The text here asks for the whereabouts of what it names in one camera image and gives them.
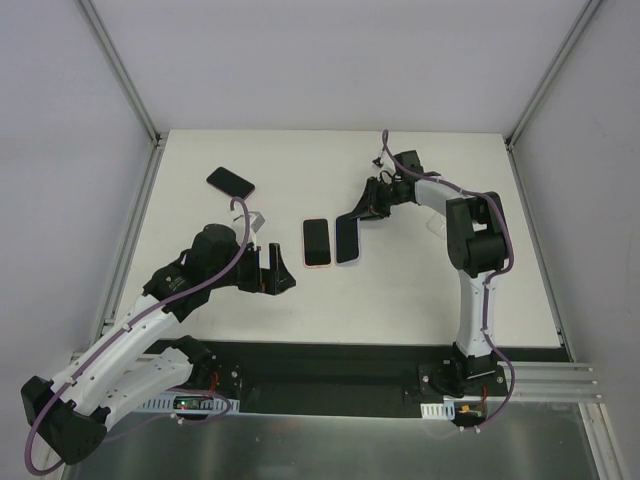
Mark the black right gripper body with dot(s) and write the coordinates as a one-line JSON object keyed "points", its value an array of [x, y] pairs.
{"points": [[376, 198]]}

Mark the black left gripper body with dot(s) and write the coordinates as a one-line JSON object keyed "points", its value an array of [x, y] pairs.
{"points": [[263, 275]]}

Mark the black phone white edge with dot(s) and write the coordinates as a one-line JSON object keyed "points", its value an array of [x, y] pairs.
{"points": [[347, 242]]}

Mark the pink phone case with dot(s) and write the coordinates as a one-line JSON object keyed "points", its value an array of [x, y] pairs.
{"points": [[318, 266]]}

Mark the clear phone case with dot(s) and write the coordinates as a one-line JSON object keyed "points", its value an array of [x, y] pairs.
{"points": [[437, 225]]}

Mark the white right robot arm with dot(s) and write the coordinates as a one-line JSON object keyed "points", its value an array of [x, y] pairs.
{"points": [[478, 247]]}

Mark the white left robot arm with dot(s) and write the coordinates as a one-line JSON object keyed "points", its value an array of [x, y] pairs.
{"points": [[73, 412]]}

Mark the left white cable duct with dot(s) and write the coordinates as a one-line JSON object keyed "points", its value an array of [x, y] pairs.
{"points": [[188, 404]]}

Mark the white cable duct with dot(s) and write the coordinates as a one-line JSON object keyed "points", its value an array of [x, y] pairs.
{"points": [[188, 404], [444, 411]]}

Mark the left aluminium frame post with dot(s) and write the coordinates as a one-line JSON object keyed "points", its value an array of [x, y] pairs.
{"points": [[105, 43]]}

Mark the aluminium frame post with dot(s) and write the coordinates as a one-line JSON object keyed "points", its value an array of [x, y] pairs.
{"points": [[586, 15], [105, 43]]}

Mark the right white cable duct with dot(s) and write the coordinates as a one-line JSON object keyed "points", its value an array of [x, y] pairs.
{"points": [[444, 411]]}

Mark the aluminium front rail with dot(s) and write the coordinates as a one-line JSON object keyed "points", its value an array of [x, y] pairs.
{"points": [[556, 382]]}

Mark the right aluminium frame post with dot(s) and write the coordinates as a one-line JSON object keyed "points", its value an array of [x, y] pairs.
{"points": [[586, 15]]}

